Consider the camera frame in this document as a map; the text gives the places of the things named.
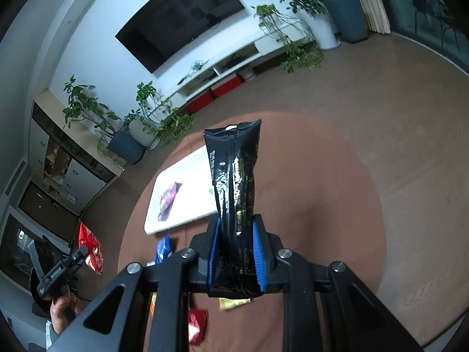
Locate small red snack packet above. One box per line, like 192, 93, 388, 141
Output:
188, 308, 209, 346

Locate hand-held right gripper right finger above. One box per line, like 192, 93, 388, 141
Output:
252, 213, 424, 352

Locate person's left hand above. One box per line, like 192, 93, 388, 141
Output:
49, 293, 86, 335

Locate bushy plant in white pot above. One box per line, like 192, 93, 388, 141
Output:
280, 0, 342, 50

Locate small plant in ribbed pot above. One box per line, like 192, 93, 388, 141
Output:
124, 109, 162, 150

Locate broad-leaf plant in blue pot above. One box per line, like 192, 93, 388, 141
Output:
300, 0, 369, 43

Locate black snack packet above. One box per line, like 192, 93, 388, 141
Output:
203, 119, 265, 299

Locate brown tablecloth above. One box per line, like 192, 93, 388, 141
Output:
117, 112, 387, 352

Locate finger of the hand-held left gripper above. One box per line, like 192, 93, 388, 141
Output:
58, 246, 90, 275

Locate small tree in blue pot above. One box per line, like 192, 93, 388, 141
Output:
62, 75, 147, 165

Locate bushy trailing vine plant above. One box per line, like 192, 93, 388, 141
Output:
135, 81, 196, 145

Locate beige curtain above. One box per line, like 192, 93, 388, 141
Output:
342, 0, 392, 34

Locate glass door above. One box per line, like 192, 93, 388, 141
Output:
370, 0, 469, 77

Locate wooden display cabinet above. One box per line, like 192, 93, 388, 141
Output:
28, 90, 125, 215

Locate white plastic tray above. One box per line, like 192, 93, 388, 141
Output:
144, 145, 220, 235

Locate long trailing vine plant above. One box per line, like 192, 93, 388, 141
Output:
252, 4, 325, 74

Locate gold snack packet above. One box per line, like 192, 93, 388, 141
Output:
219, 297, 253, 312

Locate blue snack packet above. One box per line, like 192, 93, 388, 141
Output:
156, 236, 172, 265

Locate large red snack packet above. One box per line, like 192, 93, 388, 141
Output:
78, 223, 104, 275

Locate red storage box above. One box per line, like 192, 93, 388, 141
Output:
185, 91, 215, 114
212, 75, 243, 98

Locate white television cabinet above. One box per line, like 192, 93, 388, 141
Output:
166, 31, 319, 104

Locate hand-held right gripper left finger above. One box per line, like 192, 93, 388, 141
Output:
47, 214, 222, 352

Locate black television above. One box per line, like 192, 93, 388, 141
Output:
115, 0, 246, 74

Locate purple snack packet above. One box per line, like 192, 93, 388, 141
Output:
158, 181, 183, 221

